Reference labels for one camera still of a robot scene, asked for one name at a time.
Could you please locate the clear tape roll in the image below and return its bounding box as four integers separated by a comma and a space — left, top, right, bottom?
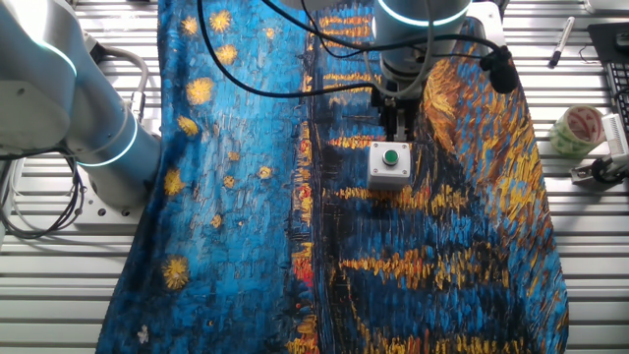
548, 104, 606, 159

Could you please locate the silver marker pen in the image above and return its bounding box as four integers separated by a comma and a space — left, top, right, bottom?
547, 16, 576, 69

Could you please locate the grey box with green button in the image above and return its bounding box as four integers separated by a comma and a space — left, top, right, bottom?
367, 141, 412, 192

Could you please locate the black and silver camera clamp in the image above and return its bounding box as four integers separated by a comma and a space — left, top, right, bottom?
569, 154, 629, 187

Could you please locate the black cable loop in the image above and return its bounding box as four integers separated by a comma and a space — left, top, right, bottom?
0, 147, 87, 241

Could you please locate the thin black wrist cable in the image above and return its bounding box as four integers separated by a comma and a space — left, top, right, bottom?
259, 0, 502, 58

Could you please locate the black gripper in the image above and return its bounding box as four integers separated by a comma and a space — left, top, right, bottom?
371, 83, 428, 145

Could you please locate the white finned camera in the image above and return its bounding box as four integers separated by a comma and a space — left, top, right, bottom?
600, 112, 629, 171

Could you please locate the black desk mat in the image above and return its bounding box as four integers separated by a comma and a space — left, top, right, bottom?
587, 22, 629, 65

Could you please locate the black cable plug clump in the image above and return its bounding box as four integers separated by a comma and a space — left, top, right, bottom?
480, 45, 520, 94

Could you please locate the black keyboard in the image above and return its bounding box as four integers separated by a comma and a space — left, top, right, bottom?
604, 61, 629, 144

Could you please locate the blue starry painting cloth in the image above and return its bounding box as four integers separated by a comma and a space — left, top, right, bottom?
95, 0, 571, 354

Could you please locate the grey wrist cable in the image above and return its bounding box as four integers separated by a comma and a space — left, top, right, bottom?
363, 0, 436, 99

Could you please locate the long black cable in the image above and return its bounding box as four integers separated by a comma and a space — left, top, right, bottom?
196, 0, 379, 99

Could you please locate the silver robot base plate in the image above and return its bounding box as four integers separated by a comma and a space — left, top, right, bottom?
73, 181, 148, 233

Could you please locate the grey cable with metal plug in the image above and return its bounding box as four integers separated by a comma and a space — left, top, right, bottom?
95, 43, 150, 124

